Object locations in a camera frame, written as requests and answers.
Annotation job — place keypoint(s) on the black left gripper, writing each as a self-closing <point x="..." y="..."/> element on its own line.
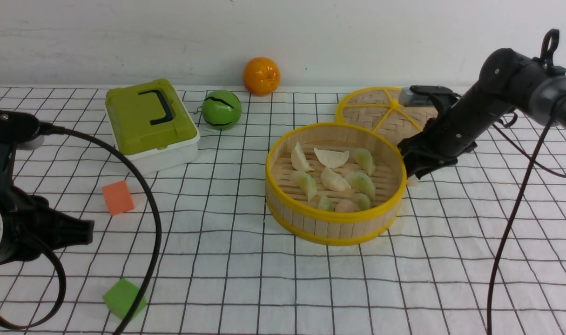
<point x="25" y="218"/>

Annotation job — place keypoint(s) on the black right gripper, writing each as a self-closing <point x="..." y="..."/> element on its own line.
<point x="442" y="141"/>

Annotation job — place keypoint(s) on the white plain dumpling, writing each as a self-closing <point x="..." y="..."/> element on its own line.
<point x="331" y="159"/>

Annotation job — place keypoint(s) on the green pink dumpling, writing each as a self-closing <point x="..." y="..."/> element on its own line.
<point x="362" y="201"/>

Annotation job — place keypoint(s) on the pale green dumpling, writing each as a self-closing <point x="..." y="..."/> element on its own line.
<point x="325" y="204"/>

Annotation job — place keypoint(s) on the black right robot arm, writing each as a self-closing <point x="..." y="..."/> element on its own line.
<point x="507" y="81"/>

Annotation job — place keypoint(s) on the woven bamboo steamer lid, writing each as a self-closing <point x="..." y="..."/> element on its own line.
<point x="377" y="109"/>

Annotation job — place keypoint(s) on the bamboo steamer tray yellow rim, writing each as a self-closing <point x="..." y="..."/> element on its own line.
<point x="290" y="207"/>

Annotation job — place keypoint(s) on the orange foam cube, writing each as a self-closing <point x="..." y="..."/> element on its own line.
<point x="118" y="198"/>

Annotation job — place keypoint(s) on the green foam cube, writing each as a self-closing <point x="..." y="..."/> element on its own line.
<point x="120" y="297"/>

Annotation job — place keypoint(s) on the green lidded white box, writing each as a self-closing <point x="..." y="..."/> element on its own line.
<point x="151" y="126"/>

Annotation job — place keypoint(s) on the orange mandarin fruit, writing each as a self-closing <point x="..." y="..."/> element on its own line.
<point x="261" y="76"/>

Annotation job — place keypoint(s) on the green ball black stripes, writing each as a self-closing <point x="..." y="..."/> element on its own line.
<point x="221" y="109"/>

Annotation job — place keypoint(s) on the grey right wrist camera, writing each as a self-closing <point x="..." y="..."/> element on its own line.
<point x="423" y="95"/>

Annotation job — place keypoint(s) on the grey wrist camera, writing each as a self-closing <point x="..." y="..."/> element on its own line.
<point x="18" y="131"/>
<point x="423" y="95"/>

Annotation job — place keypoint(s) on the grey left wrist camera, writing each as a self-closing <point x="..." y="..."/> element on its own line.
<point x="18" y="131"/>

